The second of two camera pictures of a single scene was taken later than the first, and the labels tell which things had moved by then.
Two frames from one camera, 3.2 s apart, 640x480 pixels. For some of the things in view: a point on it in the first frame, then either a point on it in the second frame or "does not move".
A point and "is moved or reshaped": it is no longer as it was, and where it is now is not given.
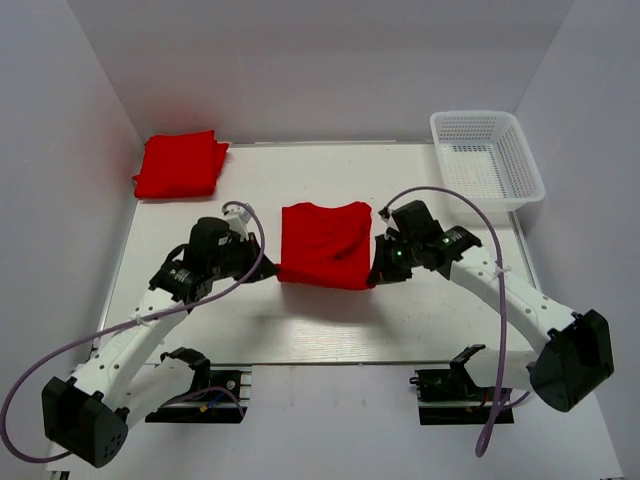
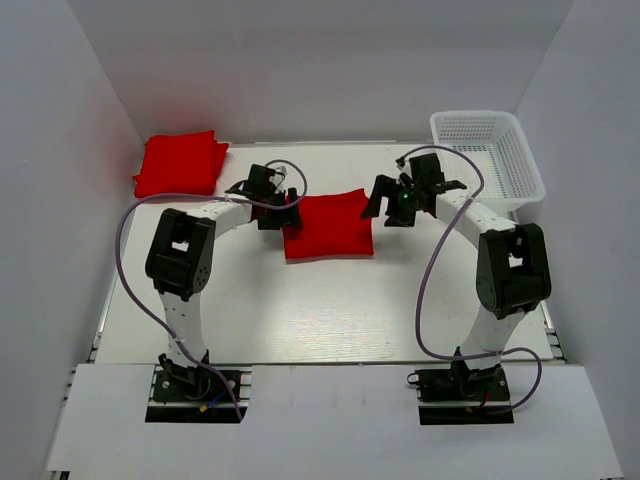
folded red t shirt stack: x=180 y=165 does not move
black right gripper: x=383 y=271 to x=386 y=186
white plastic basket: x=485 y=156 does not move
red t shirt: x=326 y=246 is moved or reshaped
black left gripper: x=248 y=243 to x=274 y=224
